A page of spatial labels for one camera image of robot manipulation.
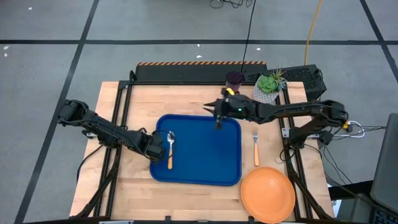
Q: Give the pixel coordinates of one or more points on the black aluminium table frame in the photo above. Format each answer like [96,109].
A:
[186,83]

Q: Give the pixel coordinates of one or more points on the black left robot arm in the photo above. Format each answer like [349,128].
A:
[102,127]

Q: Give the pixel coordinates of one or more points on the orange plate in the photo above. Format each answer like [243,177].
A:
[267,196]

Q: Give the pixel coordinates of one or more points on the succulent in triangle-patterned pot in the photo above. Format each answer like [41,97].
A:
[267,85]

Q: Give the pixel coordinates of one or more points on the purple faceted cup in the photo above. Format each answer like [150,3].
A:
[234,79]

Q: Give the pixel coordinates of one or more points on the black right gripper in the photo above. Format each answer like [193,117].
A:
[236,109]

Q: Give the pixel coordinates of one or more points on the black perforated computer case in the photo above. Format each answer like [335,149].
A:
[301,76]

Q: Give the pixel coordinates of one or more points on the black box with hazard stripe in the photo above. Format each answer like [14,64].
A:
[199,73]

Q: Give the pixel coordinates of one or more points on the blue plastic tray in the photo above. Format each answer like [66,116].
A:
[202,155]

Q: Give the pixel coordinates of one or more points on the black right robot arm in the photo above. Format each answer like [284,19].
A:
[295,109]

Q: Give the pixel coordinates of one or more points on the grey laptop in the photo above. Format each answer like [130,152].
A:
[387,161]

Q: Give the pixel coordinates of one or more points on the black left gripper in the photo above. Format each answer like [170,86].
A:
[154,146]

